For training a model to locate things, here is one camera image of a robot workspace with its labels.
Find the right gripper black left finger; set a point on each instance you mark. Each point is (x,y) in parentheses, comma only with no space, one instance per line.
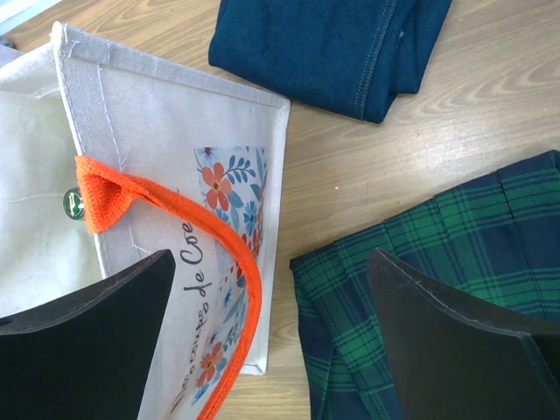
(86,355)

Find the dark blue folded jeans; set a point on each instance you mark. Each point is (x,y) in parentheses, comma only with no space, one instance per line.
(351,58)

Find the green plaid folded cloth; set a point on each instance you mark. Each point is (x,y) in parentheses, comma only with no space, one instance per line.
(496,237)

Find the green glass bottle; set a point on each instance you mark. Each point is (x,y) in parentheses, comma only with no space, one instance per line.
(73,204)

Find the beige canvas tote bag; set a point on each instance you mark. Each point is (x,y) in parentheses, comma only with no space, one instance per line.
(165,157)

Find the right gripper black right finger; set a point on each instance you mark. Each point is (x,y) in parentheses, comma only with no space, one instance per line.
(455,356)

